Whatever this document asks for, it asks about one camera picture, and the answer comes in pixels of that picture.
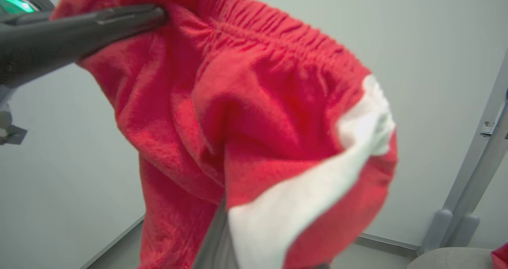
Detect grey partition post with feet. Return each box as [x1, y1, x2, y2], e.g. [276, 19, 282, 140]
[418, 51, 508, 257]

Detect plain red garment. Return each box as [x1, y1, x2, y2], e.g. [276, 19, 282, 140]
[491, 242, 508, 269]

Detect grey fabric sofa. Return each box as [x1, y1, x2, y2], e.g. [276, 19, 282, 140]
[407, 246, 496, 269]

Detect grey partition base rail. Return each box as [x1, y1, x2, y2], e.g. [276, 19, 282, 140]
[354, 232, 421, 258]
[79, 215, 146, 269]

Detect red shorts white stripe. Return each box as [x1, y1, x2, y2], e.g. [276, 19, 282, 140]
[50, 0, 398, 269]

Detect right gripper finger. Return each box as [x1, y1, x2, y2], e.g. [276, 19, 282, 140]
[192, 196, 239, 269]

